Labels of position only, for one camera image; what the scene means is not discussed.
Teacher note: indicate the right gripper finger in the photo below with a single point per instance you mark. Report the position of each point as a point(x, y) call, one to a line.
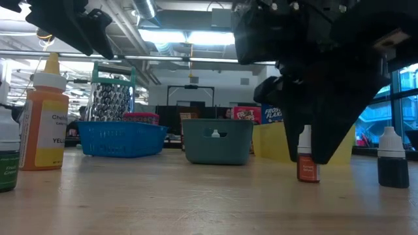
point(333, 107)
point(272, 91)

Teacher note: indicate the blue Frosted Flakes box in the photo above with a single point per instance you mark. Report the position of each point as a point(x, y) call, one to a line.
point(271, 114)

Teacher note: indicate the orange food colouring dropper bottle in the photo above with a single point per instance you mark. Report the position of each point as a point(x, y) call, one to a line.
point(305, 169)

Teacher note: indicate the grey-teal plastic basket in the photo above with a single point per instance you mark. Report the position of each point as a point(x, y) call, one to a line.
point(217, 150)

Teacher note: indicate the red spice jar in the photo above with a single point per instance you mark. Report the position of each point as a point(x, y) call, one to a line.
point(140, 118)

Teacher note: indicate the red Froot Loops box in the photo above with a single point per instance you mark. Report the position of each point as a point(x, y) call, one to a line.
point(246, 114)

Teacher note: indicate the yellow plastic basket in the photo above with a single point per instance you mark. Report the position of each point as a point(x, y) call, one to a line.
point(271, 143)

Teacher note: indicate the black cabinet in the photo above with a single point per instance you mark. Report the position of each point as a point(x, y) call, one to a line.
point(209, 112)

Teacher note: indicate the black food colouring dropper bottle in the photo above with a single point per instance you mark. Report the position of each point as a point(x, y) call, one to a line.
point(393, 171)

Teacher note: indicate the person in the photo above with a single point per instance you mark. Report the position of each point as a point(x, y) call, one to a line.
point(81, 111)

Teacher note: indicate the teal-framed metal box grater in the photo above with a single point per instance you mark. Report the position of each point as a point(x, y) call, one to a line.
point(111, 101)

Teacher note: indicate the rig light bar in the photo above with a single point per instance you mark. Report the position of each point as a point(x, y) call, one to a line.
point(156, 58)

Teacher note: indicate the orange yellow-capped squeeze bottle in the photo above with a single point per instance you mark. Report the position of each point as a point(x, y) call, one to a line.
point(44, 130)

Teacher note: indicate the blue plastic basket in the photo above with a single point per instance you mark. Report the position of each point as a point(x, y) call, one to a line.
point(121, 138)

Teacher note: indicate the green food colouring dropper bottle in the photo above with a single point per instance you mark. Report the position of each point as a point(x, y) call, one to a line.
point(8, 169)

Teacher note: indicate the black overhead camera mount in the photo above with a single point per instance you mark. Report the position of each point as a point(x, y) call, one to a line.
point(45, 34)

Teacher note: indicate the black frame stand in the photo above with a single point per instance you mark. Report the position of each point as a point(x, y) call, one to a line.
point(191, 87)

